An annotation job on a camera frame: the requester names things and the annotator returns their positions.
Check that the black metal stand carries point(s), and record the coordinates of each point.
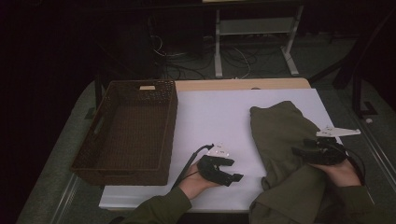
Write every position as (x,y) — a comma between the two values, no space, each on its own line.
(357,93)

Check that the metal rail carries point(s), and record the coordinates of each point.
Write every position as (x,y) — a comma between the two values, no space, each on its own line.
(378,155)
(67,196)

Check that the white board sheet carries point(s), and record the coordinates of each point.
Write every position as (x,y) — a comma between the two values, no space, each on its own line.
(211,118)

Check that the brown woven basket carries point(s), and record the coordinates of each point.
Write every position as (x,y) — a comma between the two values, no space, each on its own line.
(130,130)

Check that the olive green pants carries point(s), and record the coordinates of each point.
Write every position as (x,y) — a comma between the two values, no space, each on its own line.
(280,130)

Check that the person's right hand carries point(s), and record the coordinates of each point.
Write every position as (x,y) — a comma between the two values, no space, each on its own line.
(339,174)

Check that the black post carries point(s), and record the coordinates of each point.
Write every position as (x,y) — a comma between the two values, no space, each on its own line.
(98,90)

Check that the small white ball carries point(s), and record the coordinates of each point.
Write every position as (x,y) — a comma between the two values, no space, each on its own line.
(368,120)

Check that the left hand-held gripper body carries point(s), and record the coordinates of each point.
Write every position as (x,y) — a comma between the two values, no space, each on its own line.
(210,171)

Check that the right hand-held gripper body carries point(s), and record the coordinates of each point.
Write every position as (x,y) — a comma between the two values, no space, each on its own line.
(328,154)

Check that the white metal desk frame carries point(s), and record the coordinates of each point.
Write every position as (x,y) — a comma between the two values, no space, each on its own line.
(255,26)

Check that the person's left hand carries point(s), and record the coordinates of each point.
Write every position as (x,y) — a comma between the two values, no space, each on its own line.
(196,185)

